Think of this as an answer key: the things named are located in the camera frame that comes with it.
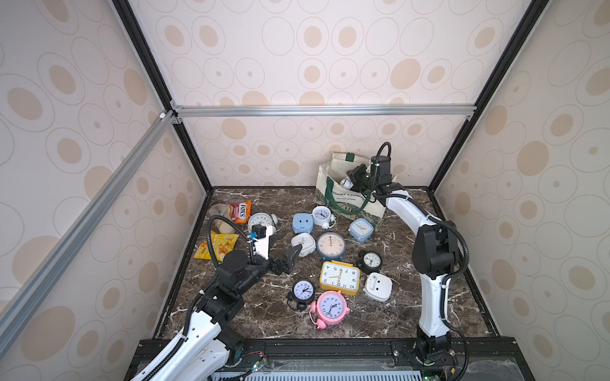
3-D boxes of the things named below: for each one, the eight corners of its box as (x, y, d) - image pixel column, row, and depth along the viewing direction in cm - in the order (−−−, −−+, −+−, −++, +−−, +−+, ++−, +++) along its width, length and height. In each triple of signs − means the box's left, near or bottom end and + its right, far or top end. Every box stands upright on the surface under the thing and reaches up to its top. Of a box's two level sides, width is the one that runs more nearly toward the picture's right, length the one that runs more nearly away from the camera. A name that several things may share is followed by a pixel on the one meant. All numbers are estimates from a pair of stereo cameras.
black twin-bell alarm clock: (284, 302, 86) (283, 298, 83) (301, 279, 91) (300, 275, 89) (302, 315, 83) (302, 312, 80) (318, 290, 89) (318, 287, 86)
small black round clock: (357, 275, 93) (359, 270, 89) (354, 254, 98) (356, 249, 95) (381, 275, 93) (383, 271, 89) (377, 254, 98) (379, 249, 95)
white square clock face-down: (364, 297, 87) (366, 293, 84) (366, 275, 92) (368, 271, 89) (389, 302, 86) (392, 298, 83) (389, 280, 91) (391, 276, 88)
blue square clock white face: (360, 244, 101) (361, 240, 99) (345, 230, 106) (345, 225, 103) (375, 233, 105) (377, 228, 102) (360, 219, 110) (361, 214, 107)
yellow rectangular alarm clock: (317, 288, 88) (317, 285, 86) (322, 261, 95) (322, 258, 93) (358, 296, 86) (359, 293, 84) (360, 268, 93) (361, 265, 91)
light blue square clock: (291, 235, 104) (291, 230, 101) (292, 218, 110) (292, 213, 107) (313, 235, 104) (313, 230, 101) (313, 218, 110) (313, 213, 107)
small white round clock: (320, 232, 105) (320, 227, 102) (308, 214, 112) (308, 209, 109) (336, 225, 108) (337, 220, 105) (324, 208, 114) (324, 202, 111)
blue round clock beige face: (316, 259, 96) (316, 256, 94) (316, 234, 104) (316, 231, 102) (345, 259, 96) (346, 256, 94) (343, 234, 104) (343, 231, 102)
